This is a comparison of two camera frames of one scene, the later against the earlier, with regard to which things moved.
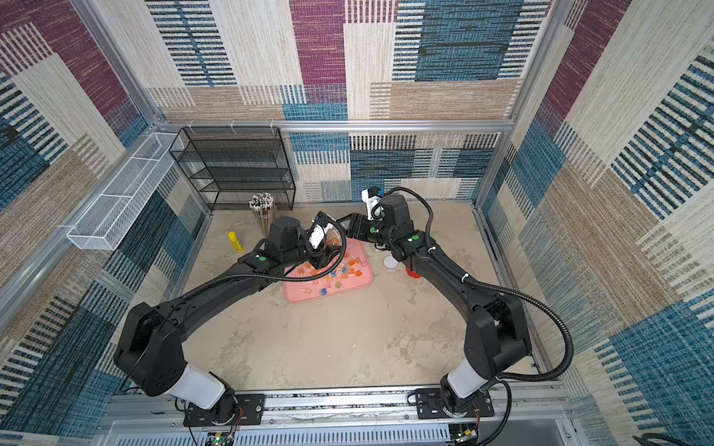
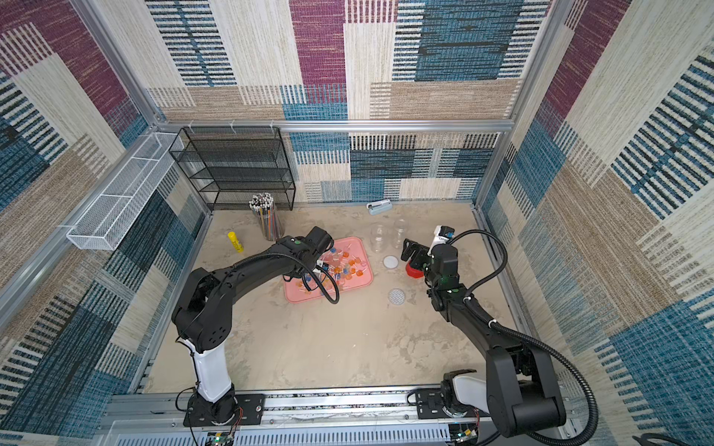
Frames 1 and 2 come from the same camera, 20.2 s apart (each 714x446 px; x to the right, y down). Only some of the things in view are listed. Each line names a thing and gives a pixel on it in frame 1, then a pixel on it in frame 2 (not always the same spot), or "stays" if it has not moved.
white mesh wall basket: [103, 228] stays
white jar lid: [390, 262] stays
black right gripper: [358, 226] to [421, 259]
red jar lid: [412, 273] stays
